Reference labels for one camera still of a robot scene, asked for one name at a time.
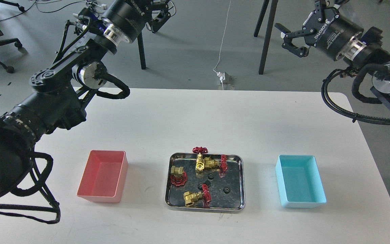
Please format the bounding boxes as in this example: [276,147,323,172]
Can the black stand leg right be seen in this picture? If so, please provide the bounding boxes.
[253,0,278,75]

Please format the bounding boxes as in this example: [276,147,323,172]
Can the brass valve red handle bottom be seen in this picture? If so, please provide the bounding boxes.
[183,188,212,207]

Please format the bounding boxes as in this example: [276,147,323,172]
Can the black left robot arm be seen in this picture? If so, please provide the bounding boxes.
[0,0,175,224]

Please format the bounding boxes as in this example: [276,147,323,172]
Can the brass valve red handle top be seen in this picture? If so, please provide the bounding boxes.
[192,147,208,173]

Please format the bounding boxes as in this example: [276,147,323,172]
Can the white cable on floor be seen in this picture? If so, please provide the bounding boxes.
[213,0,232,73]

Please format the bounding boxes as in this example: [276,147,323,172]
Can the black stand leg left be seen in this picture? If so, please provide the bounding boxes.
[137,33,147,70]

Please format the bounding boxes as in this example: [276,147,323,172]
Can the black stand leg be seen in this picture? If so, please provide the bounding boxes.
[137,33,147,70]
[253,0,278,75]

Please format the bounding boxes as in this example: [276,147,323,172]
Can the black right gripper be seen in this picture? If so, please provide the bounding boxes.
[275,0,364,61]

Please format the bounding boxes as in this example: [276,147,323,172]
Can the black floor cables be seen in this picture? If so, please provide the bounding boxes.
[29,0,90,14]

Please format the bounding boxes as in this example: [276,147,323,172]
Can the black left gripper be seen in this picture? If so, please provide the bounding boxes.
[102,0,171,44]

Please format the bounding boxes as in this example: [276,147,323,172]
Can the blue plastic box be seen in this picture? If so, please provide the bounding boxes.
[275,155,327,208]

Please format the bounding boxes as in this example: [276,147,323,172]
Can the pink plastic box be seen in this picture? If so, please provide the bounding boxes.
[77,150,129,203]

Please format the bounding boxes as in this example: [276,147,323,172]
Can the shiny metal tray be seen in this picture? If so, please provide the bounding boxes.
[165,152,245,212]

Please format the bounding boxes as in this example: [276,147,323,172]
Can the white power adapter on floor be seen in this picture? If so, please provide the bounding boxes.
[216,72,234,90]

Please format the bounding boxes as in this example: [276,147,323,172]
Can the brass valve red handle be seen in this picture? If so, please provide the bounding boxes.
[169,165,188,187]
[183,188,212,207]
[192,147,208,173]
[204,155,228,178]

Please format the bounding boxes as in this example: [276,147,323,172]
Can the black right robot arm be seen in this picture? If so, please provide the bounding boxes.
[275,0,390,126]

